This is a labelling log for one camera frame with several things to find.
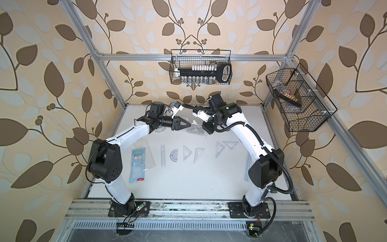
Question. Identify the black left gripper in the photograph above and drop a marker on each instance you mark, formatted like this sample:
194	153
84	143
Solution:
175	124

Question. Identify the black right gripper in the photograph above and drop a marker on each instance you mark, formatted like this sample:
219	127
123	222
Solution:
205	125

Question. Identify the clear triangle ruler small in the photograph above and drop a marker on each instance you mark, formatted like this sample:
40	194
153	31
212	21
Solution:
186	153

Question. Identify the clear protractor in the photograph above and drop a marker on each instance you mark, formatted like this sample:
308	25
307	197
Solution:
174	155

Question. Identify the clear triangle ruler long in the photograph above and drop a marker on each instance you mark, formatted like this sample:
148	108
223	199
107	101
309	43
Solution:
198	153

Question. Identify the clear straight ruler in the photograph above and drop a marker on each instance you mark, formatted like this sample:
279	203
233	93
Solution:
163	156

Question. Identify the blue straight ruler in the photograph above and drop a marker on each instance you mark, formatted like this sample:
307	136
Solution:
247	167

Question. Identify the blue ruler set pouch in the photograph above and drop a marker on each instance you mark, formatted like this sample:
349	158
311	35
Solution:
137	173

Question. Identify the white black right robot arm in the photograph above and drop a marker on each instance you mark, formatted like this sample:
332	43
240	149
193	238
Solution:
268	172

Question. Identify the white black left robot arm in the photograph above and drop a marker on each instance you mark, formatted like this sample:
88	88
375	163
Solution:
105	159

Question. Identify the black socket bit holder set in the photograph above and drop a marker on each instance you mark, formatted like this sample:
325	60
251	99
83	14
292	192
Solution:
217	72

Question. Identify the clear packing tape roll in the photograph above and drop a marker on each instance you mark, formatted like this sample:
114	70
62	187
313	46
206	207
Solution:
160	129

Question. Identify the dark tool in right basket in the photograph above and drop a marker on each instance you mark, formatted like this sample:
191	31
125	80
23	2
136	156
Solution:
291	99

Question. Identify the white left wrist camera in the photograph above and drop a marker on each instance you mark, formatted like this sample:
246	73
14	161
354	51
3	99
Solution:
177	106

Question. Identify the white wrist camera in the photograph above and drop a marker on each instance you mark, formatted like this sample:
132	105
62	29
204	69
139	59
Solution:
201	115
177	106

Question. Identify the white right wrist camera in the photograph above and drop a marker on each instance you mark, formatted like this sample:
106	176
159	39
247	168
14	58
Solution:
201	115

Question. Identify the black wire basket back wall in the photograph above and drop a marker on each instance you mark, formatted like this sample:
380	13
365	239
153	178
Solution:
186	58

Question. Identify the black wire basket wall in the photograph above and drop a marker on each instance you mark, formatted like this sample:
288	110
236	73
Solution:
186	58
316	108

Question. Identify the black wire basket right wall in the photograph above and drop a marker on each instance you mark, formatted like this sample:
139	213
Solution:
316	108

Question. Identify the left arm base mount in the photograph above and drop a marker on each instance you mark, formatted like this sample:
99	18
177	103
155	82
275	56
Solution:
131	208

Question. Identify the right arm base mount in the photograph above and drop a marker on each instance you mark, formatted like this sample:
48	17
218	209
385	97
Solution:
244	210

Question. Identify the aluminium frame post back left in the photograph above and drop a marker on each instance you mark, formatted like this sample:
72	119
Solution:
70	10

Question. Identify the aluminium frame post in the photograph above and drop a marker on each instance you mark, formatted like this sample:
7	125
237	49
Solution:
288	57
70	10

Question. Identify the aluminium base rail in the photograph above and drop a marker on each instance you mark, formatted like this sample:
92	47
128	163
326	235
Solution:
193	210

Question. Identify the aluminium frame post back right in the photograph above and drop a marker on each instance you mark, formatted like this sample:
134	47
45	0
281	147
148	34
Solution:
288	57

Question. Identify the aluminium frame rail right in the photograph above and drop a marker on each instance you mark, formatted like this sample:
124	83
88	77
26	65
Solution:
341	177

